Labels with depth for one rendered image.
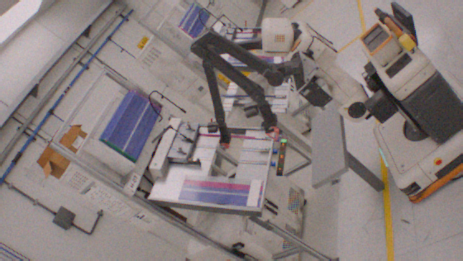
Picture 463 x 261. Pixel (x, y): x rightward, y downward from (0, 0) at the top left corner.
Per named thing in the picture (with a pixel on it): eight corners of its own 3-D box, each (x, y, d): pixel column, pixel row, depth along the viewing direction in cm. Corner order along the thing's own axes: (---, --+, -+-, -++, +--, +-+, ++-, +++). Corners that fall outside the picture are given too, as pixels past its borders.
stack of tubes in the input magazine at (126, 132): (162, 108, 266) (131, 87, 257) (136, 162, 231) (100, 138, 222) (154, 116, 274) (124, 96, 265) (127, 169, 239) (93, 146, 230)
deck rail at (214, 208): (262, 215, 219) (261, 208, 215) (261, 217, 217) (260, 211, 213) (150, 201, 235) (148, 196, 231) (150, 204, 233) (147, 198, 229)
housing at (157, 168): (185, 131, 281) (181, 117, 271) (164, 182, 246) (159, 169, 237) (175, 131, 283) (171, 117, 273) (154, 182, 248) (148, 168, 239)
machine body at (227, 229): (310, 194, 306) (255, 154, 286) (303, 271, 257) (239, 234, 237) (257, 218, 347) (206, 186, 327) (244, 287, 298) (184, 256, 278)
